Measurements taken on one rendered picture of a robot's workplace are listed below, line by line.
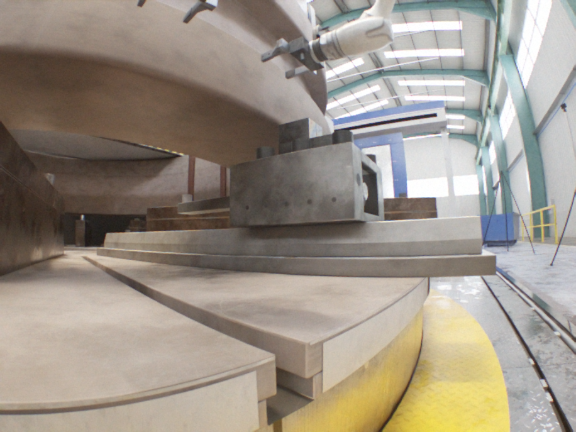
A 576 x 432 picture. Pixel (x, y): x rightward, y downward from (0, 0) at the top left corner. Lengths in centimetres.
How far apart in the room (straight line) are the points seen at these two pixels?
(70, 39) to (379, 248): 100
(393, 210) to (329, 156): 126
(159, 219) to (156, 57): 171
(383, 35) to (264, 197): 60
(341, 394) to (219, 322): 20
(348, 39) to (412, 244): 59
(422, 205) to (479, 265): 137
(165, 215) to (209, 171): 209
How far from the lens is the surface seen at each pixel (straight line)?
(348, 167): 79
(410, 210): 205
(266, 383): 27
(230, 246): 110
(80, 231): 439
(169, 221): 234
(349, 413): 49
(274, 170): 90
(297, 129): 104
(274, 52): 93
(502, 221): 924
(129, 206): 510
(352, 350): 38
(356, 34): 85
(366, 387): 52
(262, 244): 100
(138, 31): 89
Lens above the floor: 41
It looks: 5 degrees up
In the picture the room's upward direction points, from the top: 1 degrees counter-clockwise
